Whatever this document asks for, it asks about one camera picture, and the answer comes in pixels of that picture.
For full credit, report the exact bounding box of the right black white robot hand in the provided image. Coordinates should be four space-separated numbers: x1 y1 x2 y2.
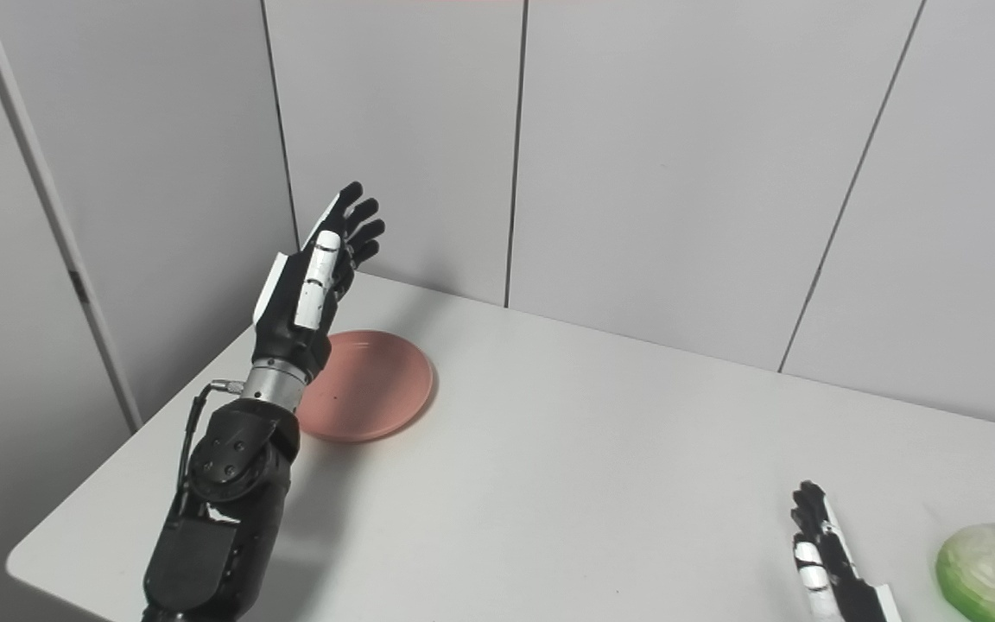
789 480 903 622

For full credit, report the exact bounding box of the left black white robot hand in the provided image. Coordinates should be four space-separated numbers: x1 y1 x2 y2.
251 181 386 381

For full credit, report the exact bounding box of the pink round plate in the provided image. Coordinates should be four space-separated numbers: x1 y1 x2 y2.
297 330 434 444

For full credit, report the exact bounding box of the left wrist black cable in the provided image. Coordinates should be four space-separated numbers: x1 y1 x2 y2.
174 378 246 519

